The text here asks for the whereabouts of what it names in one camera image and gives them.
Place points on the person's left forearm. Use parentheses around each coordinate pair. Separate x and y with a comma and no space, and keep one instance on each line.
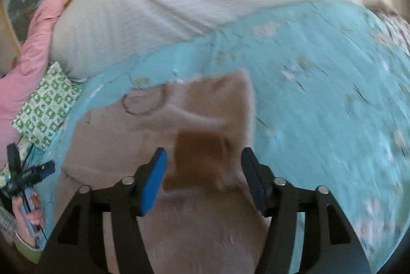
(27,250)

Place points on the green checked pillow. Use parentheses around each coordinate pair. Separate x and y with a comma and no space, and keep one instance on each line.
(44,104)

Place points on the beige fuzzy sweater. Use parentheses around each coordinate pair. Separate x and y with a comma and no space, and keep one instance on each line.
(198,229)

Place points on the person's left hand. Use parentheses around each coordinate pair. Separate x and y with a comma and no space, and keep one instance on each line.
(27,222)

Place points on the blue floral bedsheet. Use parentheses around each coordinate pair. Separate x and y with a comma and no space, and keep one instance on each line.
(320,100)

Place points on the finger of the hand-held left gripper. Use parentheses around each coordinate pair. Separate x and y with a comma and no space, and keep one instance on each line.
(46,165)
(43,174)

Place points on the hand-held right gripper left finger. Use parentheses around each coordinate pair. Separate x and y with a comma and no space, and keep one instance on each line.
(153,182)

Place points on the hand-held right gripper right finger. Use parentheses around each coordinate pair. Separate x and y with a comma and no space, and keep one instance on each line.
(253,179)

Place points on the pink quilt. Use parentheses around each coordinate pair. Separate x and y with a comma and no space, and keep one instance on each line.
(28,68)

